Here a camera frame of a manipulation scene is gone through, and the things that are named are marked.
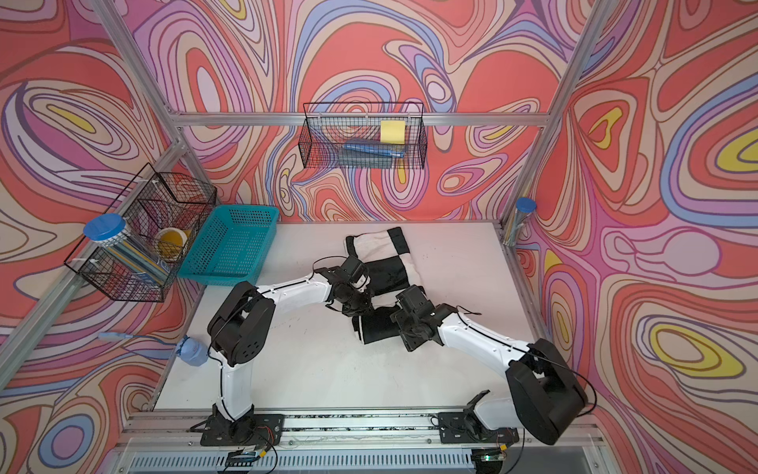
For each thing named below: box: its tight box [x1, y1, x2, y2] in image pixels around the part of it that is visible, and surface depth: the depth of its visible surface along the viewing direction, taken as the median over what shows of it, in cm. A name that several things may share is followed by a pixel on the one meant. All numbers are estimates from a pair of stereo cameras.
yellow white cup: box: [154, 227, 188, 262], surface depth 78 cm
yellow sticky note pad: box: [379, 120, 406, 145], surface depth 91 cm
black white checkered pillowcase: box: [345, 227, 424, 345], surface depth 103 cm
